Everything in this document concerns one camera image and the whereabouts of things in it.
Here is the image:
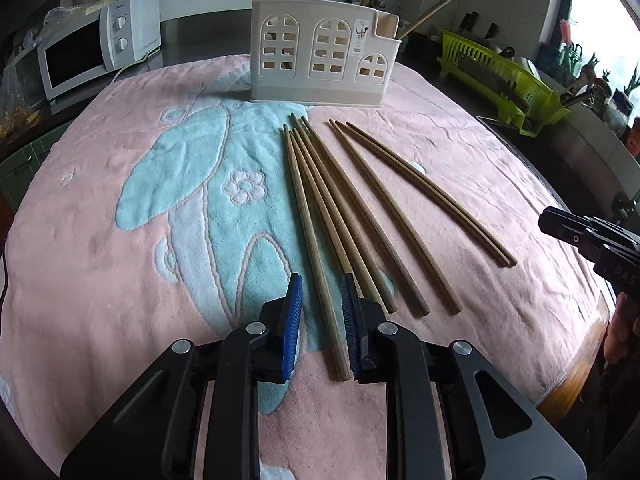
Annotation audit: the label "white power cable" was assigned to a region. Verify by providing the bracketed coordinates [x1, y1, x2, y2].
[111, 46, 162, 84]

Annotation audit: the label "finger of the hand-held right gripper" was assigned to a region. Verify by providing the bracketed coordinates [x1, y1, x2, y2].
[539, 206, 608, 262]

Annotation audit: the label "black-handled kitchen knives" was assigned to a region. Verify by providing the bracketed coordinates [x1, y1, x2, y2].
[457, 10, 501, 41]

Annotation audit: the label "green plastic dish rack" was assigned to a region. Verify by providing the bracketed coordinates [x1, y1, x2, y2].
[438, 29, 574, 137]

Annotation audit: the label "white microwave oven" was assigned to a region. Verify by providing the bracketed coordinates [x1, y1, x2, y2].
[37, 0, 161, 102]

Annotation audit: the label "cream plastic utensil holder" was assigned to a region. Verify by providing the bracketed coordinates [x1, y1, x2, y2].
[250, 0, 401, 107]

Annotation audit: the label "pink printed towel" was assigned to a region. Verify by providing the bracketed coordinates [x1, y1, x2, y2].
[0, 54, 613, 480]

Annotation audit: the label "green base cabinet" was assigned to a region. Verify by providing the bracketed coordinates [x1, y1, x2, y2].
[0, 120, 73, 206]

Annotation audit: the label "person's right hand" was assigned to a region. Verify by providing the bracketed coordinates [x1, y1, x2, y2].
[602, 292, 640, 367]

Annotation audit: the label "row of bottles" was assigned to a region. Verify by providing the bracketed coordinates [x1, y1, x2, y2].
[539, 19, 640, 142]

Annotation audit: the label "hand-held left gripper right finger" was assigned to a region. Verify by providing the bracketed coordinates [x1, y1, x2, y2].
[341, 274, 587, 480]

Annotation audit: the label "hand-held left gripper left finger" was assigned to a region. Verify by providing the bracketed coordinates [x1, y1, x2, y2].
[60, 274, 304, 480]

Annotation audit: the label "pale yellow wrapped pack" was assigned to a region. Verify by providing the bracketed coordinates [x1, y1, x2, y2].
[44, 0, 118, 27]

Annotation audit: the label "clear plastic food bag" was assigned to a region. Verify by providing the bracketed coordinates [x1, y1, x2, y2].
[0, 62, 43, 143]

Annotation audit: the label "set of wooden chopsticks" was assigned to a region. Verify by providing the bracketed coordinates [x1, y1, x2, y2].
[289, 114, 518, 318]

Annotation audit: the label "wooden chopstick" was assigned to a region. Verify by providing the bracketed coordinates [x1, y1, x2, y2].
[283, 125, 352, 381]
[400, 0, 469, 39]

